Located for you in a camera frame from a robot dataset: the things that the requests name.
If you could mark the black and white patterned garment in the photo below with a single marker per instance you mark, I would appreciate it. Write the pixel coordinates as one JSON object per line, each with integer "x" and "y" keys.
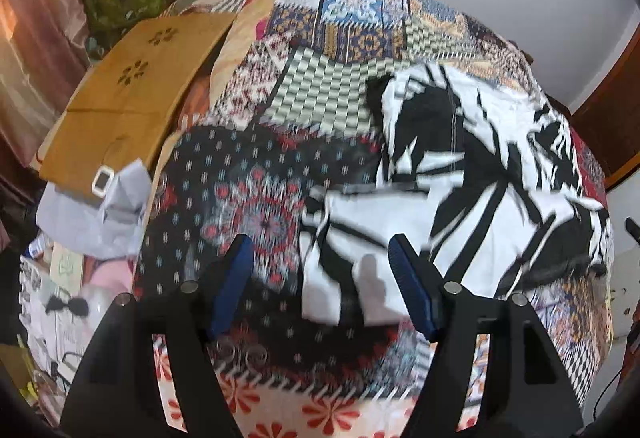
{"x": 450, "y": 198}

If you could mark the patchwork patterned bedsheet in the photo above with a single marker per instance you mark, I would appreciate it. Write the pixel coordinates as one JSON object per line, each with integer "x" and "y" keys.
{"x": 310, "y": 128}

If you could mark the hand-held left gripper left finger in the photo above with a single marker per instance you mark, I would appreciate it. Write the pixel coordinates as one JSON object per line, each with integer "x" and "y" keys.
{"x": 231, "y": 278}

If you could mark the pale grey cloth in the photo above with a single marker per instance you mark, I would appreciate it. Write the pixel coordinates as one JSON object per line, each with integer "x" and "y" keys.
{"x": 100, "y": 213}

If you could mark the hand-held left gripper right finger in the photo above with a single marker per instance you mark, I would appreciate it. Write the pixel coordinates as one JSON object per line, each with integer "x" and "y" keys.
{"x": 411, "y": 283}

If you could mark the wooden door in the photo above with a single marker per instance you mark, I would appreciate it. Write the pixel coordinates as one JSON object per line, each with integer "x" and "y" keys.
{"x": 607, "y": 113}

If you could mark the white buckle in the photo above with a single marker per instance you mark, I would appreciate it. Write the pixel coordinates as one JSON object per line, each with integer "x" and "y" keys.
{"x": 101, "y": 180}

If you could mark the pink curtain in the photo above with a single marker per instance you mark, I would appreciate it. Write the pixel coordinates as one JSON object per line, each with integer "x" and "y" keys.
{"x": 37, "y": 43}

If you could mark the brown wooden lap table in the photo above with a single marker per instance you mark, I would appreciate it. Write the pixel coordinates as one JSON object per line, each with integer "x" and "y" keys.
{"x": 135, "y": 93}

